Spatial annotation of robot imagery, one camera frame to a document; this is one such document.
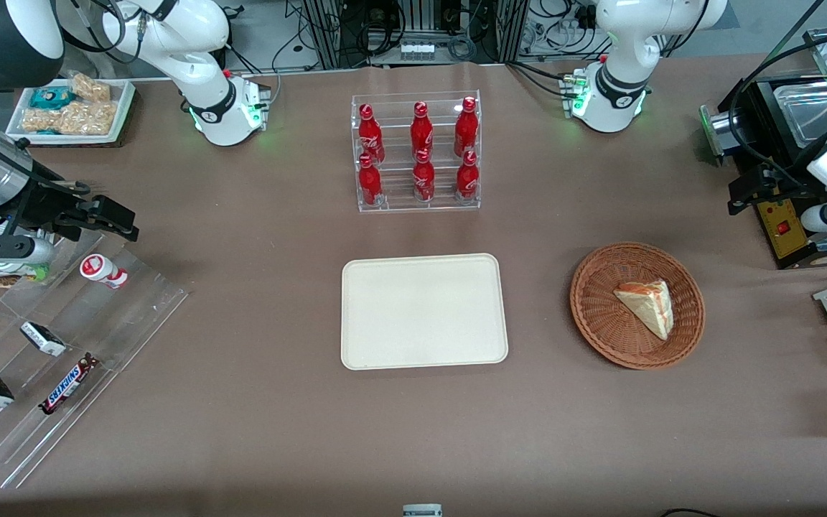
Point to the teal snack packet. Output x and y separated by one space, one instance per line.
51 98

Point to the white snack tray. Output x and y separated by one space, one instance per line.
125 108

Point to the clear acrylic stepped display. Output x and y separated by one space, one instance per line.
126 316

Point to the aluminium equipment frame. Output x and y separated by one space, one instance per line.
327 32

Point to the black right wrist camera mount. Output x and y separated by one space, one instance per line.
33 205

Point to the brown woven basket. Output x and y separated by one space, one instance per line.
600 309

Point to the white power strip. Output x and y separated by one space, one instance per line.
417 51

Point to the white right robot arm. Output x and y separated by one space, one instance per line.
198 64

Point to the steel food pan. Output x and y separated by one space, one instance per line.
808 115

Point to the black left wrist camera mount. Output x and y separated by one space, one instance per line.
790 194

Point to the small peanut brittle bag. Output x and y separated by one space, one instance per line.
90 87

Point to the large peanut brittle bag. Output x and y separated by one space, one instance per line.
80 118

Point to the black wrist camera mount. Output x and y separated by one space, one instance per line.
33 205
790 194

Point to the white red yogurt bottle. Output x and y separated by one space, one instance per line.
101 270

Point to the grey device at table edge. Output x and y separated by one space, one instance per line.
422 510

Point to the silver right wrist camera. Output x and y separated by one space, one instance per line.
11 250

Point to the green lidded round cup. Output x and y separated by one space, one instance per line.
11 273

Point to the red cola bottle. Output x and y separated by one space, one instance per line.
466 129
422 129
424 179
467 179
370 183
370 136

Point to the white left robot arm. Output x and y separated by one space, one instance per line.
611 93

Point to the triangular sandwich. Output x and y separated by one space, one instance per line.
647 305

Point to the clear acrylic bottle rack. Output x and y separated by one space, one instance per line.
399 205

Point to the black warmer machine yellow panel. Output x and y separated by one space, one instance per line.
783 230

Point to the Snickers chocolate bar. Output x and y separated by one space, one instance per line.
67 384

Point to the beige plastic tray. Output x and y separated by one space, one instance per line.
424 312

